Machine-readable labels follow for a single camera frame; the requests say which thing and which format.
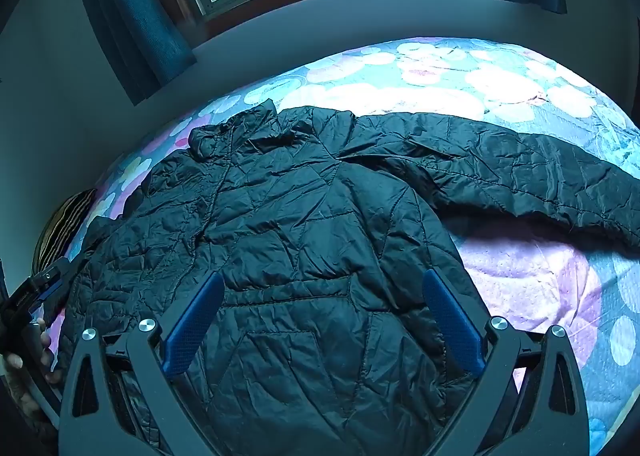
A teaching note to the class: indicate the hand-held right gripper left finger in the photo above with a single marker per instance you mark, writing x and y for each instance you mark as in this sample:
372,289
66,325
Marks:
192,326

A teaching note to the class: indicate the black puffer jacket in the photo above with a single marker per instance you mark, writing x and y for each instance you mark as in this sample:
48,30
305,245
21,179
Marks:
300,216

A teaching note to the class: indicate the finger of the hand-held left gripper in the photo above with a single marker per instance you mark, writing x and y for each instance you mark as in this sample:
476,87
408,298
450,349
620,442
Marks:
55,276

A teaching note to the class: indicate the striped cushion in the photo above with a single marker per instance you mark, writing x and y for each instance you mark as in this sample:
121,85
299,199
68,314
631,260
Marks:
62,231

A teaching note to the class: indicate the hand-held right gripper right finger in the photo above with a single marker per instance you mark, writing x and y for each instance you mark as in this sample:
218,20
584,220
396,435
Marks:
452,323

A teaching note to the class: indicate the person's left hand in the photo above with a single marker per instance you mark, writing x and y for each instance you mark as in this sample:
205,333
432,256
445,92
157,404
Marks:
47,351

